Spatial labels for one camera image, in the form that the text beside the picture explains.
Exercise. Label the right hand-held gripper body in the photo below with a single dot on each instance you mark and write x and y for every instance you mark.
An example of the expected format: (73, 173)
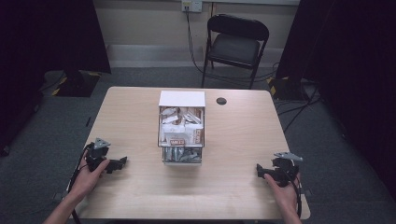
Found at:
(285, 171)

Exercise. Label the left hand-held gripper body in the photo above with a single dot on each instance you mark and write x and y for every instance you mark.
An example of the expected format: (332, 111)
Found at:
(97, 152)

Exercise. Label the person's right hand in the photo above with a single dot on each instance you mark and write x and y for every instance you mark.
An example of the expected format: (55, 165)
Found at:
(288, 196)

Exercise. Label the person's left hand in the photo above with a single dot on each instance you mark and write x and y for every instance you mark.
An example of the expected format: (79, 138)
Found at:
(85, 182)

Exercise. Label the clear drawer with silver packets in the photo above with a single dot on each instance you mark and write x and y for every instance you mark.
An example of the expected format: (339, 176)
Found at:
(163, 155)

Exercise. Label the clear drawer with white packets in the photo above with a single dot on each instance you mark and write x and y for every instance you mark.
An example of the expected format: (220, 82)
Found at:
(159, 130)

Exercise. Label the pile of silver packets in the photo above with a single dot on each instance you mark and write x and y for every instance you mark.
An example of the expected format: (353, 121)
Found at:
(182, 154)

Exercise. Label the pile of white brown packets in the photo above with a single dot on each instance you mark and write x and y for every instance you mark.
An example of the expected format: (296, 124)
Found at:
(182, 127)

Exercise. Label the black stand base striped tape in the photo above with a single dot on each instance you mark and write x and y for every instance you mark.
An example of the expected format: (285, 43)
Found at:
(77, 84)
(285, 88)

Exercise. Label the black table grommet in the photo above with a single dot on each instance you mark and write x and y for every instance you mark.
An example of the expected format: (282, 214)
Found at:
(221, 101)

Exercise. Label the clear box of packets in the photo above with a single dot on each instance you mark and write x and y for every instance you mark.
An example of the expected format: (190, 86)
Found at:
(182, 99)

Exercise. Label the dark curtain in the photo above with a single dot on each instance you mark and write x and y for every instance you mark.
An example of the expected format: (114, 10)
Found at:
(46, 37)
(351, 62)

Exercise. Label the black folding chair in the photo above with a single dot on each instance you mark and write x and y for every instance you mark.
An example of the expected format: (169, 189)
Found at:
(234, 48)

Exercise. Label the white wall socket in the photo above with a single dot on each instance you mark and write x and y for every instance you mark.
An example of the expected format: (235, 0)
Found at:
(191, 5)

